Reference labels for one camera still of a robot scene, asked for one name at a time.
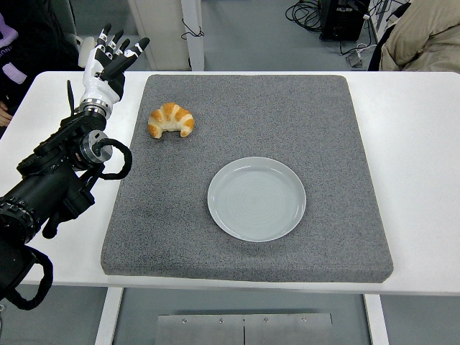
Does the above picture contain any black computer case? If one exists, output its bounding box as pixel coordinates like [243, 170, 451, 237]
[319, 0, 371, 42]

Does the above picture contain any black floor cable bundle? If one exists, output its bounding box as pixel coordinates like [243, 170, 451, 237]
[285, 0, 323, 32]

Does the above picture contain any golden croissant bread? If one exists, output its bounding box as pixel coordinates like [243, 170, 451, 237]
[147, 102, 196, 139]

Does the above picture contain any white square post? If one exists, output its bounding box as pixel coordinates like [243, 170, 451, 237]
[180, 0, 206, 72]

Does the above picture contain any person's hand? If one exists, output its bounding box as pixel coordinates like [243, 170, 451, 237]
[0, 101, 14, 127]

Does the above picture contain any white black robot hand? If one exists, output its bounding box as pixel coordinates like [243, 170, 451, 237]
[78, 23, 151, 109]

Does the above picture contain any white chair armrest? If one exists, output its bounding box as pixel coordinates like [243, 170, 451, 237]
[77, 35, 96, 70]

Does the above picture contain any grey power adapter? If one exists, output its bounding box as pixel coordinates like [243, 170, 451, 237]
[345, 50, 366, 68]

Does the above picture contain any white furniture panel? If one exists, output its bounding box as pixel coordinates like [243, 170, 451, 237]
[127, 0, 191, 71]

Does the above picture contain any grey speckled foam mat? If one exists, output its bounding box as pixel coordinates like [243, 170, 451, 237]
[99, 74, 395, 285]

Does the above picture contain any beige padded coat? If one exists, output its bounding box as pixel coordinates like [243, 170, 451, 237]
[379, 0, 460, 73]

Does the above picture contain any white table leg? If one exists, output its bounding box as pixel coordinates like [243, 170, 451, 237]
[93, 287, 125, 345]
[362, 294, 390, 345]

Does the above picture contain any pale grey round plate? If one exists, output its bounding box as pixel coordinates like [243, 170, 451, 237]
[207, 156, 308, 244]

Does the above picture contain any black chair back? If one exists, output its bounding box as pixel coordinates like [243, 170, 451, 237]
[367, 24, 393, 72]

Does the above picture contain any thin black cable on post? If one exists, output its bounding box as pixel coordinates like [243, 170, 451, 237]
[180, 17, 206, 40]

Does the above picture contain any grey metal plate with screws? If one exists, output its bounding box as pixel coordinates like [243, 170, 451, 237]
[157, 313, 334, 345]

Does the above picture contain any person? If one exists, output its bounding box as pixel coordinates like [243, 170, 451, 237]
[0, 0, 81, 127]

